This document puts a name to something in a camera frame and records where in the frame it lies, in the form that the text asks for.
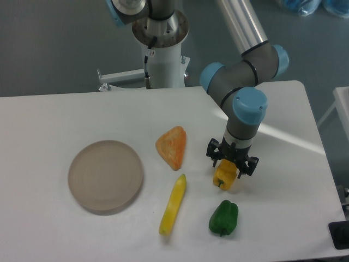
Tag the white side table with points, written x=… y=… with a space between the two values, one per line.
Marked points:
x=340 y=104

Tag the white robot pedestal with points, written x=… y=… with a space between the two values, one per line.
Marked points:
x=163 y=64

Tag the orange toast slice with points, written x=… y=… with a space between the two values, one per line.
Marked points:
x=171 y=147

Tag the black device at table edge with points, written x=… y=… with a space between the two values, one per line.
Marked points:
x=339 y=234

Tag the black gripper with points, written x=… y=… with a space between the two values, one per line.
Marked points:
x=232 y=152

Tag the yellow bell pepper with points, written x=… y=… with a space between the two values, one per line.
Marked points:
x=225 y=175

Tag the beige round plate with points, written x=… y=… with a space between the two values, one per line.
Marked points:
x=105 y=177

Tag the green bell pepper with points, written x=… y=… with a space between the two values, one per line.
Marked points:
x=224 y=219

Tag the blue plastic bag right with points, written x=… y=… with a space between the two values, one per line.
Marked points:
x=338 y=8

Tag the blue plastic bag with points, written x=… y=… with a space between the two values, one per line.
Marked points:
x=338 y=8
x=299 y=7

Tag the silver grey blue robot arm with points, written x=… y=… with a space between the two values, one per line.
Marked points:
x=234 y=89

